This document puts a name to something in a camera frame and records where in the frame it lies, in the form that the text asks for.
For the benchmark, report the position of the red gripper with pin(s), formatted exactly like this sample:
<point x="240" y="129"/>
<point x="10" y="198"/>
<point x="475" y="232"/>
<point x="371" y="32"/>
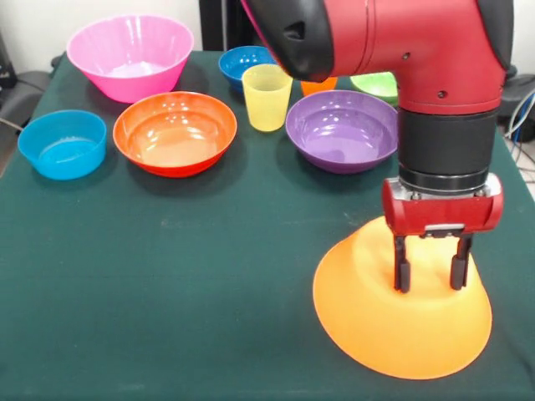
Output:
<point x="443" y="215"/>

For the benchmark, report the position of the large yellow-orange bowl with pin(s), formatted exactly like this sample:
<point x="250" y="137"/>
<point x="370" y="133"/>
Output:
<point x="397" y="330"/>

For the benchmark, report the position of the light blue bowl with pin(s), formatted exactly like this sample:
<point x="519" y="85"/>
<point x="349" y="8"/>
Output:
<point x="62" y="150"/>

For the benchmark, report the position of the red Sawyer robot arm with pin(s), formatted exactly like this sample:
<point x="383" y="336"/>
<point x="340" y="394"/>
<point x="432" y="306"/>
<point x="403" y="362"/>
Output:
<point x="418" y="50"/>

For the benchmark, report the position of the purple bowl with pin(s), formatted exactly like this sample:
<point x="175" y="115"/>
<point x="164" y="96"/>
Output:
<point x="338" y="133"/>

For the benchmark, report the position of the green bowl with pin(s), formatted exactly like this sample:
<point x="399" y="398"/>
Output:
<point x="378" y="85"/>

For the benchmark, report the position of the orange cup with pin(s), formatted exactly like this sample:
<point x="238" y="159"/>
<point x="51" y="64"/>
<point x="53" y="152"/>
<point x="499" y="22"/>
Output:
<point x="317" y="87"/>

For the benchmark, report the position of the yellow cup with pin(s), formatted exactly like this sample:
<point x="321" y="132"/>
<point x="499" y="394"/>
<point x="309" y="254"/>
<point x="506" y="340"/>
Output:
<point x="267" y="104"/>

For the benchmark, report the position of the dark green tablecloth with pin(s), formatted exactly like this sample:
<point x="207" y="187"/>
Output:
<point x="167" y="271"/>

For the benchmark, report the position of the dark blue bowl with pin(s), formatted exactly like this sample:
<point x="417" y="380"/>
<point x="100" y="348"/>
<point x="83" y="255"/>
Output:
<point x="234" y="62"/>

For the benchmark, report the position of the red bowl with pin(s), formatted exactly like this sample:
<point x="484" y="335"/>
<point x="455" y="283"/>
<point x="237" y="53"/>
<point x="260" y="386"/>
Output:
<point x="175" y="138"/>

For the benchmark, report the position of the pink bowl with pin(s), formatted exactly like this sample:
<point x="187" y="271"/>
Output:
<point x="125" y="50"/>

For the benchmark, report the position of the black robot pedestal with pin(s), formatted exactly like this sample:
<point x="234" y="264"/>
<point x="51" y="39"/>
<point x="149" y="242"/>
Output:
<point x="225" y="21"/>

